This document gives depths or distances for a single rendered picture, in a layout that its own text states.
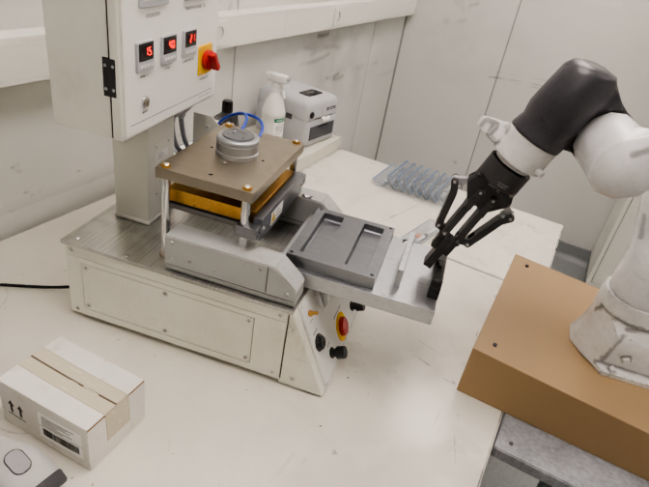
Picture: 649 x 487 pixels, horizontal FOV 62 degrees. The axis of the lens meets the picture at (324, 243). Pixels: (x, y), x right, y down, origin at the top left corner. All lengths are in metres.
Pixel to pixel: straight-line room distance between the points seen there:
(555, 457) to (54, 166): 1.29
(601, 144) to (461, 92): 2.52
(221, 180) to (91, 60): 0.26
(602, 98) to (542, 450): 0.62
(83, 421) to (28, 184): 0.75
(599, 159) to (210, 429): 0.74
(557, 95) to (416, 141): 2.65
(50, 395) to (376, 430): 0.54
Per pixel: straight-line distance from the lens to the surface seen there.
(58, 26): 0.96
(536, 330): 1.19
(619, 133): 0.87
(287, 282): 0.92
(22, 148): 1.45
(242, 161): 1.00
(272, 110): 1.89
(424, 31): 3.38
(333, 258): 0.97
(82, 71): 0.95
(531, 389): 1.10
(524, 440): 1.13
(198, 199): 0.99
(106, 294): 1.13
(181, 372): 1.07
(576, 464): 1.14
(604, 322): 1.16
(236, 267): 0.94
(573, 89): 0.87
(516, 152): 0.89
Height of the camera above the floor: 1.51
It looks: 31 degrees down
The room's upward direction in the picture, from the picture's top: 10 degrees clockwise
